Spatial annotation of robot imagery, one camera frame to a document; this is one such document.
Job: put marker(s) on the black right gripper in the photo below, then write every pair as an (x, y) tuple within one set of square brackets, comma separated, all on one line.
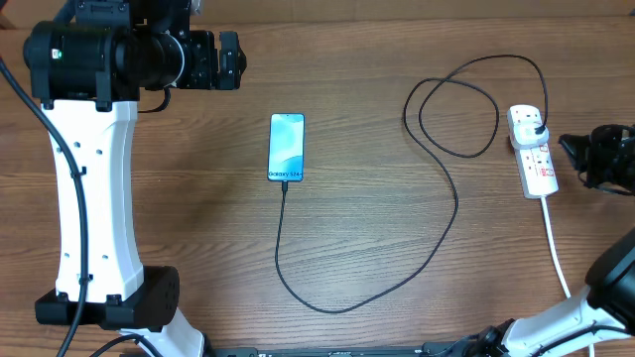
[(580, 148)]

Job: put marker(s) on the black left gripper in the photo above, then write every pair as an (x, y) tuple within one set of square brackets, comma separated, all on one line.
[(206, 75)]

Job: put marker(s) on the blue Samsung Galaxy smartphone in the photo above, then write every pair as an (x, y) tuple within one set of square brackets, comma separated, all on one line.
[(286, 147)]

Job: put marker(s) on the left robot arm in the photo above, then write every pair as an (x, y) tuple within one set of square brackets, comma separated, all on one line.
[(88, 66)]

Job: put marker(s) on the white charger plug adapter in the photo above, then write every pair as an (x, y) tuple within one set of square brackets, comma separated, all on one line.
[(527, 136)]

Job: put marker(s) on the white power strip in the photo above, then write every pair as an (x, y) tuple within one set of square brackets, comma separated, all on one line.
[(535, 165)]

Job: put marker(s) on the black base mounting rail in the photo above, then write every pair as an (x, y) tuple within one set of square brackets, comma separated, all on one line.
[(430, 349)]

